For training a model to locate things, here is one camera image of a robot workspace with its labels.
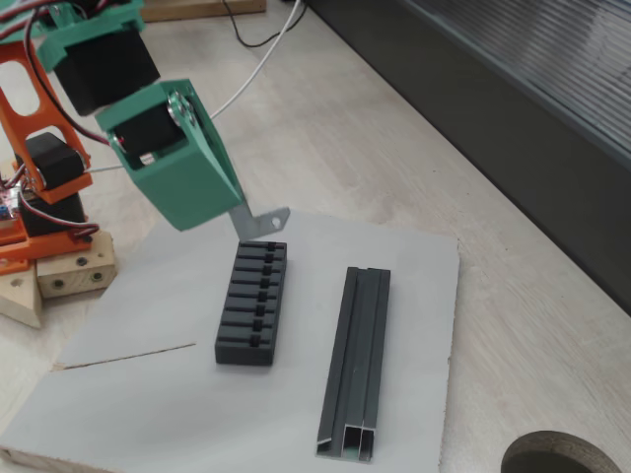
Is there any small grey metal bracket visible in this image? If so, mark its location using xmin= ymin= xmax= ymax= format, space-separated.
xmin=228 ymin=203 xmax=292 ymax=243

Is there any black slotted holder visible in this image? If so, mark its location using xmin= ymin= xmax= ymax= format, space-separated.
xmin=214 ymin=239 xmax=290 ymax=369

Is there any long wooden plank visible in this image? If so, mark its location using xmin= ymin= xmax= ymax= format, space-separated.
xmin=139 ymin=0 xmax=268 ymax=24

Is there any small wooden block with screws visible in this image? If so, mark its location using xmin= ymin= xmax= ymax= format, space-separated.
xmin=35 ymin=231 xmax=117 ymax=301

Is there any red controller board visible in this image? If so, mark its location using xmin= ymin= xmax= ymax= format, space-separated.
xmin=0 ymin=182 xmax=24 ymax=224

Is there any orange printed board tray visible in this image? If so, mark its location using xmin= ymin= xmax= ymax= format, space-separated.
xmin=0 ymin=221 xmax=32 ymax=276

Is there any wooden wedge base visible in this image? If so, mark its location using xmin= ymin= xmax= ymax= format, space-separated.
xmin=0 ymin=259 xmax=44 ymax=330

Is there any grey-topped wooden board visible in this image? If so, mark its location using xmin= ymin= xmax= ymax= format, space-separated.
xmin=0 ymin=205 xmax=462 ymax=473

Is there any short black aluminium profile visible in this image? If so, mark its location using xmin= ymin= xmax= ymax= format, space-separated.
xmin=315 ymin=266 xmax=392 ymax=466

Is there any white USB cable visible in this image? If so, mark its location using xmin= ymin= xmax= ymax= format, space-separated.
xmin=88 ymin=0 xmax=305 ymax=173

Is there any black power cable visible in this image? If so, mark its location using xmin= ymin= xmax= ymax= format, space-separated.
xmin=220 ymin=0 xmax=288 ymax=49

